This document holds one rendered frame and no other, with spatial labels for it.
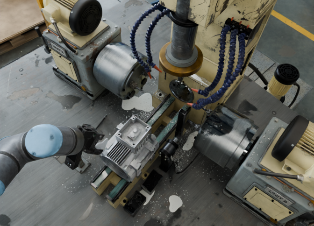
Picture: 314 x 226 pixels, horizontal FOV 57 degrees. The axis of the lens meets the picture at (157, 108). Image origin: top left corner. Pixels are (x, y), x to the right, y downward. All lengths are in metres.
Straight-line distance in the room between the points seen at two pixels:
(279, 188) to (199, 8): 0.71
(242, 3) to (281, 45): 2.26
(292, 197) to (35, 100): 1.40
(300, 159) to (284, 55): 2.26
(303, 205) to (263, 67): 1.50
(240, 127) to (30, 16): 2.63
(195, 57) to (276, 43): 2.27
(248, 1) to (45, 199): 1.24
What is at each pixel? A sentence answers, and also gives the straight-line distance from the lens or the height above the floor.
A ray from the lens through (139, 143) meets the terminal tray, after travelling 1.20.
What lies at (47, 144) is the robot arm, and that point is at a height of 1.50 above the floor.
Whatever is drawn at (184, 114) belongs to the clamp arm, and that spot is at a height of 1.25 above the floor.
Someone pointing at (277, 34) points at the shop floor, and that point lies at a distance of 3.49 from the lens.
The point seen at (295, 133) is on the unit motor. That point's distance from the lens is 1.08.
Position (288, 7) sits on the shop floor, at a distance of 3.88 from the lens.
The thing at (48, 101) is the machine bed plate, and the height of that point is 0.80.
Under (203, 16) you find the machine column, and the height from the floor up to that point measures 1.60.
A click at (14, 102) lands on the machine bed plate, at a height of 0.80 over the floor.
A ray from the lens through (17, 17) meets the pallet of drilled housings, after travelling 3.42.
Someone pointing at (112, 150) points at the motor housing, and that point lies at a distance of 1.24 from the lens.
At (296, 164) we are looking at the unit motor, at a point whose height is 1.24.
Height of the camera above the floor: 2.22
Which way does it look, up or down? 58 degrees down
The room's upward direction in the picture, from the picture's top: 3 degrees clockwise
